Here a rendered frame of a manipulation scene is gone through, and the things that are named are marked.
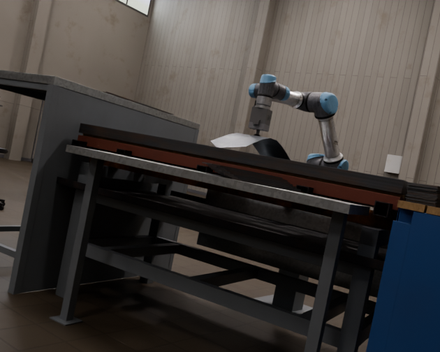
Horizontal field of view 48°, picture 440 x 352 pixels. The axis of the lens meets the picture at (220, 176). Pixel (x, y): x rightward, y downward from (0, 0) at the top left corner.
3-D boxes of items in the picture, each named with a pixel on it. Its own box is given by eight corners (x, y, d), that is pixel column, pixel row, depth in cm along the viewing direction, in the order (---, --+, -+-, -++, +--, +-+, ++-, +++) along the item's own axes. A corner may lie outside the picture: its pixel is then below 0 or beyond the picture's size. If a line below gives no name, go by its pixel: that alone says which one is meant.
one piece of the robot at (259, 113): (250, 98, 239) (243, 130, 240) (267, 100, 235) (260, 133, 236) (258, 102, 248) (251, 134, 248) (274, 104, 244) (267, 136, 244)
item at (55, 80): (54, 84, 233) (55, 76, 233) (-24, 74, 263) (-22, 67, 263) (199, 130, 346) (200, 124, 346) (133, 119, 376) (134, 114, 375)
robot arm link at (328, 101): (330, 170, 308) (315, 88, 283) (352, 173, 298) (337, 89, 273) (320, 179, 301) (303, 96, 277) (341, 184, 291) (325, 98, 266)
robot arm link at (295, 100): (302, 93, 294) (248, 78, 259) (318, 93, 286) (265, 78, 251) (299, 112, 295) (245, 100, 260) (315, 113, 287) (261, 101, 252)
